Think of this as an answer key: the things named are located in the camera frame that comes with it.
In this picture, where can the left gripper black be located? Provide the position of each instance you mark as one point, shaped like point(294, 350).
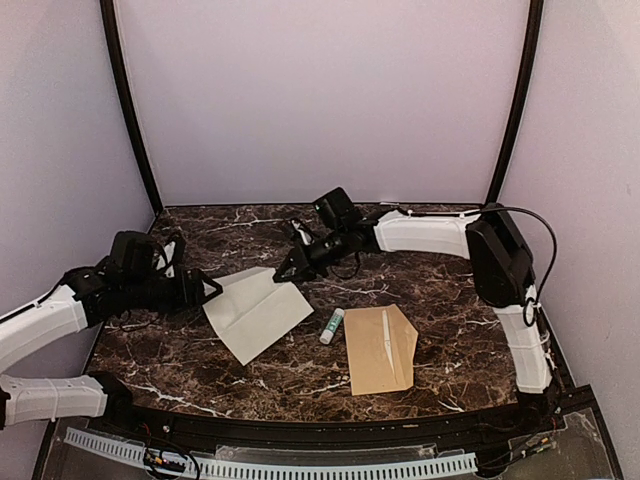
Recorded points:
point(193, 298)

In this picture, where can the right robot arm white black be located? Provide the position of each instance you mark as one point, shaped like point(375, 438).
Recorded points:
point(501, 263)

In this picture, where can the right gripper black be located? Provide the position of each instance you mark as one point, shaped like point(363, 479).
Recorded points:
point(305, 268)

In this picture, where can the grey paper sheet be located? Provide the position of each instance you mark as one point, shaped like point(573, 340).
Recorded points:
point(254, 312)

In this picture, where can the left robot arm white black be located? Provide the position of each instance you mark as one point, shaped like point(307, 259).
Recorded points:
point(83, 298)

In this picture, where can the brown paper envelope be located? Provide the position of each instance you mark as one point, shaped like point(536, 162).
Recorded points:
point(368, 366)

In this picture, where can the cream decorated letter paper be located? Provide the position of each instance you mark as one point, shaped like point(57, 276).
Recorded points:
point(389, 344)

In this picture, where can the green white glue stick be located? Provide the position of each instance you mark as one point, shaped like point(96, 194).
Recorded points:
point(331, 327)

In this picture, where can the white slotted cable duct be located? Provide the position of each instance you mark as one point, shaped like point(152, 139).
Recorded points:
point(254, 463)

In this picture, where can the black front table rail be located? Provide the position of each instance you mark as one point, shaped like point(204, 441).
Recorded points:
point(481, 429)

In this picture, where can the black frame post left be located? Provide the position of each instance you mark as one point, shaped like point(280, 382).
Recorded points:
point(128, 110)

